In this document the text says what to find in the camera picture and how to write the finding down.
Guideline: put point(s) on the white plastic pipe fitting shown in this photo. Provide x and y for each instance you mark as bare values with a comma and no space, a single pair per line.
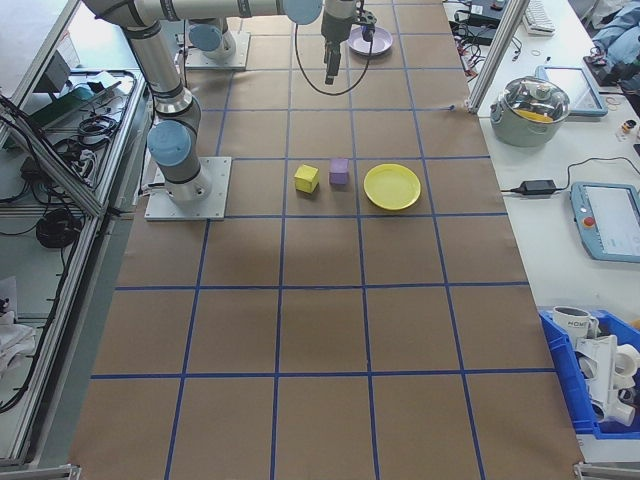
627,360
602,365

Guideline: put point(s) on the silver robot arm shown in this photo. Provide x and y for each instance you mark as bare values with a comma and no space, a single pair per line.
150,55
206,36

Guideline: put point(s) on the blue cloth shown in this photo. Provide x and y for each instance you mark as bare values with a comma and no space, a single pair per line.
620,25

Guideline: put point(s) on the blue plastic bin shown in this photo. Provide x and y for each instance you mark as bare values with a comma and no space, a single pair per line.
555,350

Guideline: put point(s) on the V-shaped metal bar frame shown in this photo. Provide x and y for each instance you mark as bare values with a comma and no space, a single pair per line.
75,187

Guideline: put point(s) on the white keyboard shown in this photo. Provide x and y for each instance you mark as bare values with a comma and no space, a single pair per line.
540,17

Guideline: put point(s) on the steel cooking pot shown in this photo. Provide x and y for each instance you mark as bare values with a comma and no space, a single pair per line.
520,132

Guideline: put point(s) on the light blue teach pendant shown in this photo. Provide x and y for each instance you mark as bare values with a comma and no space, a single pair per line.
607,222
575,90

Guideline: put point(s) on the white square base plate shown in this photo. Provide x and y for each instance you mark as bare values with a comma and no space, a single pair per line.
240,50
215,200

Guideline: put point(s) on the small black power adapter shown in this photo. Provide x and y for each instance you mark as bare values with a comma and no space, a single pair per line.
539,186

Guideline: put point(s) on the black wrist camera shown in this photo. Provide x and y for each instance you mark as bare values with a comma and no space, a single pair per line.
367,27

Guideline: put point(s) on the grey box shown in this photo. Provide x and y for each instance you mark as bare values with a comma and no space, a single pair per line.
57,67

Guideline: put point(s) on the yellow foam block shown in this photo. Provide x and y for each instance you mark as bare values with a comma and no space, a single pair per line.
306,178

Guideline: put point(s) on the purple foam block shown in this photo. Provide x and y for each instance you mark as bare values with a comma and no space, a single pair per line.
339,171

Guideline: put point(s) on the yellow plate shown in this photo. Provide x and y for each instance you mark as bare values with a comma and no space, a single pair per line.
392,186

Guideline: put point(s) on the glass pot lid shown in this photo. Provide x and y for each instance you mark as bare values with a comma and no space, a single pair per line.
530,97

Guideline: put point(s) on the aluminium frame post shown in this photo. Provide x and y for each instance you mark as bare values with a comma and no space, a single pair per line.
493,55

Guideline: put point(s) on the white crumpled cloth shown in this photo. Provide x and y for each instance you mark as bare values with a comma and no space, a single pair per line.
12,325

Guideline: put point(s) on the white mug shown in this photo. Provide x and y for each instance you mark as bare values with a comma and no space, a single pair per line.
572,324

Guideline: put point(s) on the purple plate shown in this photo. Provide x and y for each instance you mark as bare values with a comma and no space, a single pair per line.
380,45

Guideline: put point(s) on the aluminium corner bar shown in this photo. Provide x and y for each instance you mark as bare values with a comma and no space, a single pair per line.
607,471
40,471

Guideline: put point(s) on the large black power brick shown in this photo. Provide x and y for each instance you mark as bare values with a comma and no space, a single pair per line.
477,36

